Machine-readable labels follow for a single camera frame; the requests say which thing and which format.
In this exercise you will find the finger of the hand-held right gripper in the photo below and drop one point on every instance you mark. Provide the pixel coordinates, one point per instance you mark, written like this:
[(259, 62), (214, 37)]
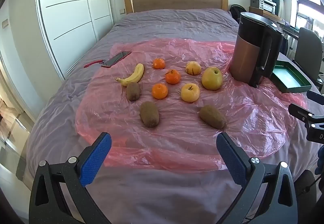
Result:
[(300, 112), (316, 97)]

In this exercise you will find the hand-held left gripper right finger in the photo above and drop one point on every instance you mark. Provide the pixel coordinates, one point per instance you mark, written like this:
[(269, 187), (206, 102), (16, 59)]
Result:
[(231, 158)]

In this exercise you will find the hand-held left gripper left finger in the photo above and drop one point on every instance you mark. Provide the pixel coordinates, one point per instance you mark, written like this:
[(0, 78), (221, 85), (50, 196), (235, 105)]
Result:
[(97, 158)]

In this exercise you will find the green tray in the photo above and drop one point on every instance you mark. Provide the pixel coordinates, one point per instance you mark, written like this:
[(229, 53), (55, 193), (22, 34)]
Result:
[(289, 78)]

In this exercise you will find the brown kiwi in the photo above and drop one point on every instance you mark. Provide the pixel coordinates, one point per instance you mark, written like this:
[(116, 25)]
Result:
[(212, 117), (149, 114), (133, 91)]

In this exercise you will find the small yellow apple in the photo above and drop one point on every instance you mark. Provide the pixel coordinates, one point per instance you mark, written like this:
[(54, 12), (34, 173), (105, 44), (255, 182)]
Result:
[(190, 93)]

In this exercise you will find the large yellow-green apple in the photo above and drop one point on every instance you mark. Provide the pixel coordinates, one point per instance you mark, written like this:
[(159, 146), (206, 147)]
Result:
[(212, 79)]

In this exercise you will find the orange tangerine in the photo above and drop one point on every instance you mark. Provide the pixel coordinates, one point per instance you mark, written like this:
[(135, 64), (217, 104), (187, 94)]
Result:
[(159, 63), (173, 77), (159, 91)]

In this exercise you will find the yellow banana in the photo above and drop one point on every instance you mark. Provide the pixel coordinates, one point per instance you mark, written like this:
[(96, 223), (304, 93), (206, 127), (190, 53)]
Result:
[(134, 74)]

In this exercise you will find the striped yellow fruit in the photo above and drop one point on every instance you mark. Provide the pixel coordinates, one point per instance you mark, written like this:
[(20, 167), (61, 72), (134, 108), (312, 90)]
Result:
[(193, 68)]

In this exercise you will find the person's right hand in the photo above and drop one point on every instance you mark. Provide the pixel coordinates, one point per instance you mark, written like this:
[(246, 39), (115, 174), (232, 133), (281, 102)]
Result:
[(321, 160)]

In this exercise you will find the grey chair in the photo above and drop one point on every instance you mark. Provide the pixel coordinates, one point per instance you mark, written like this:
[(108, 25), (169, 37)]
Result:
[(310, 46)]

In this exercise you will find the pink plastic sheet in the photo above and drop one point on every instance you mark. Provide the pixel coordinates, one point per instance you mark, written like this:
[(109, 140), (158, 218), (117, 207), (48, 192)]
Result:
[(182, 137)]

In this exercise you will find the steel and black kettle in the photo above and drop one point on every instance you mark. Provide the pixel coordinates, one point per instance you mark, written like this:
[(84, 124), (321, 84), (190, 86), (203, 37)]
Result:
[(249, 56)]

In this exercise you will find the desk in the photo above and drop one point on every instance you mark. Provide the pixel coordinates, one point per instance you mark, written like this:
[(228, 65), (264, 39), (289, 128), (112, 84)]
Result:
[(288, 27)]

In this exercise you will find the wooden dresser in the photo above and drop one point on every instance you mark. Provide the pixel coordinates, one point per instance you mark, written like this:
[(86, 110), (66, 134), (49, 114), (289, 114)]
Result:
[(268, 15)]

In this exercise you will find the red smartphone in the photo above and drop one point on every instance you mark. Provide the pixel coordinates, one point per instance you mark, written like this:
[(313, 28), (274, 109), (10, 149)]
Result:
[(116, 59)]

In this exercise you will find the white printer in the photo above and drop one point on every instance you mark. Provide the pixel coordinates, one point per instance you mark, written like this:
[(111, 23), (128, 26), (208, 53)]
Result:
[(263, 3)]

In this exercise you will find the black backpack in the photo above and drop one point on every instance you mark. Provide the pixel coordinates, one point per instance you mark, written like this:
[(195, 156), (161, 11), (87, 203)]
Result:
[(236, 12)]

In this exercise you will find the white wardrobe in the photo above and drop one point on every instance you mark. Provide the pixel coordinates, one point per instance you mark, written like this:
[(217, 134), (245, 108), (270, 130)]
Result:
[(73, 11)]

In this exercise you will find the wall socket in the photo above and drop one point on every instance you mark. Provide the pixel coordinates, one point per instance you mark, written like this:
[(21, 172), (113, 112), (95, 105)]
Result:
[(122, 11)]

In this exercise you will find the wall switch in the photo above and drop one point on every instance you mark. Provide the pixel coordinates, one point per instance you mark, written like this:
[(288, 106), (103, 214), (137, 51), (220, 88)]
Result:
[(5, 23)]

